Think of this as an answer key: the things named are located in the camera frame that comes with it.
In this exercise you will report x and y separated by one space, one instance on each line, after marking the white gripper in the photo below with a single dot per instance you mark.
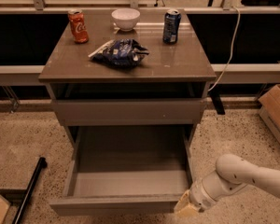
200 197

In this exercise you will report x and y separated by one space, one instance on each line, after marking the grey drawer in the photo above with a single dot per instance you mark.
126 170
128 112

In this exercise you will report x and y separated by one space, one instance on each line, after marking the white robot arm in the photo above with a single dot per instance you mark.
232 175

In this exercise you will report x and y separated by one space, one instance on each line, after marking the grey top drawer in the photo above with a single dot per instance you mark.
128 112

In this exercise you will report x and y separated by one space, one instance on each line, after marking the grey drawer cabinet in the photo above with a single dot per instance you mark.
178 71

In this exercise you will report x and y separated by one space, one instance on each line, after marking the black table leg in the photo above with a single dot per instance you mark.
217 103

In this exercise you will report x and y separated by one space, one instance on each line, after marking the cardboard box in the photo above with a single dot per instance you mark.
270 110

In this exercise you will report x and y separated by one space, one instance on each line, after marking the black metal bar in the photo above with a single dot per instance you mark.
41 164

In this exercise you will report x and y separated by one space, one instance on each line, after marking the blue chip bag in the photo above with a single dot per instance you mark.
122 53

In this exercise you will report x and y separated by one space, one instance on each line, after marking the blue soda can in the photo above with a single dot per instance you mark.
172 19

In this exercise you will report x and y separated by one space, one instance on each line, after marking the white ceramic bowl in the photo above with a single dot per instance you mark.
125 18

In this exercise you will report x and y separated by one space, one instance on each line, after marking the orange soda can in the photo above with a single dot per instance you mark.
78 27

